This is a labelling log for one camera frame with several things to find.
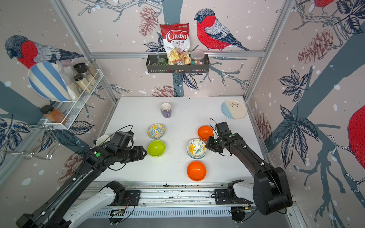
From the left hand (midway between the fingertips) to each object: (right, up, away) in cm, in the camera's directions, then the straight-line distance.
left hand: (145, 150), depth 73 cm
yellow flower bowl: (+28, -3, +14) cm, 32 cm away
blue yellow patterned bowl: (0, +6, +26) cm, 27 cm away
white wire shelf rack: (-36, +19, -7) cm, 42 cm away
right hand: (+34, 0, +12) cm, 36 cm away
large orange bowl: (+28, -14, +7) cm, 32 cm away
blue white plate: (+61, +22, +41) cm, 77 cm away
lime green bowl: (+3, -3, +16) cm, 16 cm away
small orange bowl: (+34, +6, +22) cm, 41 cm away
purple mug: (+7, +21, +28) cm, 36 cm away
